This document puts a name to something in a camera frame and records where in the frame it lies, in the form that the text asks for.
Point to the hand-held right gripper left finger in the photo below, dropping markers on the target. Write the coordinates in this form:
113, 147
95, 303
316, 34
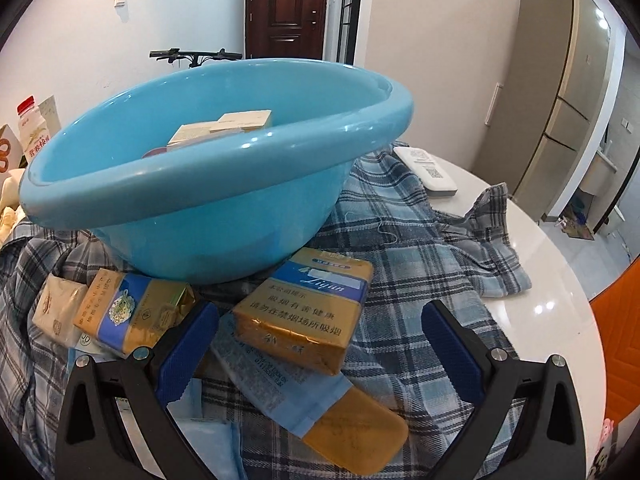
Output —
187, 355

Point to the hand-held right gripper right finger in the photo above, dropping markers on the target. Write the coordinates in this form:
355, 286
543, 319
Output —
452, 350

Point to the blue plastic basin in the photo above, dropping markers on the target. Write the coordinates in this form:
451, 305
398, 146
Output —
225, 220

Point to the light blue cardboard box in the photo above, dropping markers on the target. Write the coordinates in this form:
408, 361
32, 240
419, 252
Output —
192, 135

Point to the gold and blue cigarette pack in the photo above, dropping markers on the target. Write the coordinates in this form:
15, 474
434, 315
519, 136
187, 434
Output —
135, 310

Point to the blue face mask packet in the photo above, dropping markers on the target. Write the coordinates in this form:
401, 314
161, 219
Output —
210, 440
270, 375

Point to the blue plaid shirt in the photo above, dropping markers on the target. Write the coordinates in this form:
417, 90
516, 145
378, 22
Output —
400, 270

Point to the amber plastic case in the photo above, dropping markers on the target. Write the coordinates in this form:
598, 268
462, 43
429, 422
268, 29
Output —
360, 435

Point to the beige soft packet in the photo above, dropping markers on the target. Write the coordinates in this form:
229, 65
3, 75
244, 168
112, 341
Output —
57, 310

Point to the orange quilted chair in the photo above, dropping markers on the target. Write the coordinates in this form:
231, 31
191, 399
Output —
620, 320

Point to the white flat device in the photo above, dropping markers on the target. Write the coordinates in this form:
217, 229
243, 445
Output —
425, 170

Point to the white sink cabinet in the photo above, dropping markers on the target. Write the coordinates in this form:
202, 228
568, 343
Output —
600, 175

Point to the strawberry milk bottle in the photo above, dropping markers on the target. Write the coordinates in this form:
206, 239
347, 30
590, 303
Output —
32, 135

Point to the open cardboard box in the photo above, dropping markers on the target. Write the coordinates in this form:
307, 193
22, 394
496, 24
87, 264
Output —
6, 147

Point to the beige refrigerator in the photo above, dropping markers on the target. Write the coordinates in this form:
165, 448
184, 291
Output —
565, 85

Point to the black framed glass door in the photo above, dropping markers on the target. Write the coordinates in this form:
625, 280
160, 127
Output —
347, 10

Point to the brown entrance door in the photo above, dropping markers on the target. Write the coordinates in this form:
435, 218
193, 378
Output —
285, 10

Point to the white wall-mounted box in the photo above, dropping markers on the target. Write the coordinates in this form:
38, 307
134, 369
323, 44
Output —
492, 103

